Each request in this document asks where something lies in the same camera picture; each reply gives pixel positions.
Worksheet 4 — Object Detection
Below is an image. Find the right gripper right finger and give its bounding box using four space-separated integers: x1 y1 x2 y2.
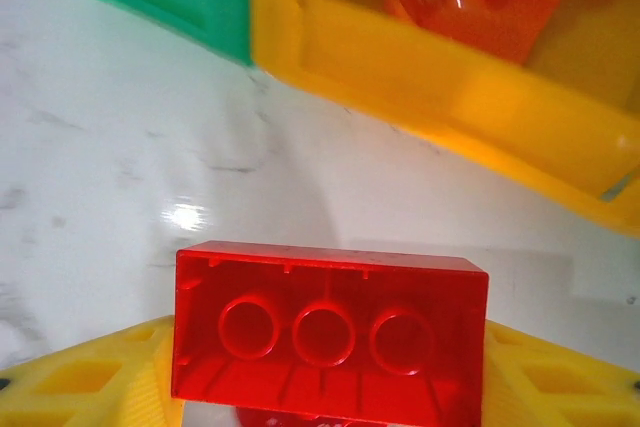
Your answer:
478 319 640 427

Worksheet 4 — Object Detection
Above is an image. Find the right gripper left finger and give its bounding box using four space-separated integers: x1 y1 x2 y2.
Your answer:
0 314 185 427

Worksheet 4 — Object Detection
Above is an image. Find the red long lego brick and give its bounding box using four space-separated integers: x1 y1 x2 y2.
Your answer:
171 240 491 422

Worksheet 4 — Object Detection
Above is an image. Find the orange long lego brick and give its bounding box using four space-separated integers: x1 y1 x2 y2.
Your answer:
417 0 562 67

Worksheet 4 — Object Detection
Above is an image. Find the yellow plastic bin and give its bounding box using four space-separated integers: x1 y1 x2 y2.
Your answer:
248 0 640 239

